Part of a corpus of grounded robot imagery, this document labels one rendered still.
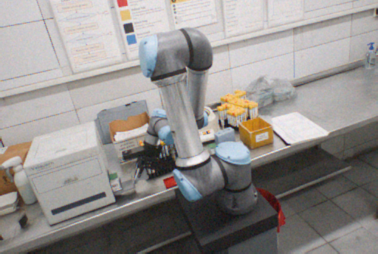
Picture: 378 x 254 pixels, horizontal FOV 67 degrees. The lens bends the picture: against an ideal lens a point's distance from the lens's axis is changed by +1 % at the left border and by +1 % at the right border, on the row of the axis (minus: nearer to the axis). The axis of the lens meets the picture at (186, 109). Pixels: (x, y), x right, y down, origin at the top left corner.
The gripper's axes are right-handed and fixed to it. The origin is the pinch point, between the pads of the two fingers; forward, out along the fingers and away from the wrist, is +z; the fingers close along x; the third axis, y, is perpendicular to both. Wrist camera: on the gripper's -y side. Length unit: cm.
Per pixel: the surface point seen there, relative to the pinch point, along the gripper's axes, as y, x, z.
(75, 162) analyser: -27.2, -4.5, -7.6
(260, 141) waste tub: 58, -1, -32
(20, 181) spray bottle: -46, 17, 16
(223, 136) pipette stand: 40.6, 6.3, -27.4
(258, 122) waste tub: 62, 12, -38
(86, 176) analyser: -21.6, -4.5, -2.0
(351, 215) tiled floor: 167, 6, 11
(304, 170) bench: 140, 36, -5
